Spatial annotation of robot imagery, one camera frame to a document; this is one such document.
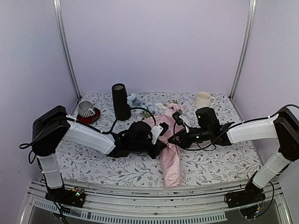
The striped grey teacup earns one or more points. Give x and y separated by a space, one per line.
86 109

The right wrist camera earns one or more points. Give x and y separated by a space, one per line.
181 120

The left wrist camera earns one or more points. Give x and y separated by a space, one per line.
158 130

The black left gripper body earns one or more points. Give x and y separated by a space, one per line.
139 149

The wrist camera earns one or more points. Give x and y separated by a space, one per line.
181 120
158 130

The aluminium front rail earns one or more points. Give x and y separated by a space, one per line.
112 204

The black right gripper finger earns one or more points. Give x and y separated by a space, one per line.
176 142
176 138

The red lacquer saucer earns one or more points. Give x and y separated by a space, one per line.
91 119

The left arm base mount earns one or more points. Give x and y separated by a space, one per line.
74 197

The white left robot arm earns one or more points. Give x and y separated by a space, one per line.
56 126

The aluminium frame post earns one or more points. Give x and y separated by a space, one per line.
65 48
244 49

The left aluminium frame post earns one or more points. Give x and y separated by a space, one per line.
65 48

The cream ceramic mug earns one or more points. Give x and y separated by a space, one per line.
204 99

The black tapered vase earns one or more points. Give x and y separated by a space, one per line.
122 110

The pink flower bouquet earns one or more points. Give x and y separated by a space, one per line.
170 156

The right aluminium frame post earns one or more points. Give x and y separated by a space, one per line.
244 49

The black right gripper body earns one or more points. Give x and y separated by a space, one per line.
204 134

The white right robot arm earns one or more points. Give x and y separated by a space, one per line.
282 125

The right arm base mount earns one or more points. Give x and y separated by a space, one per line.
251 194

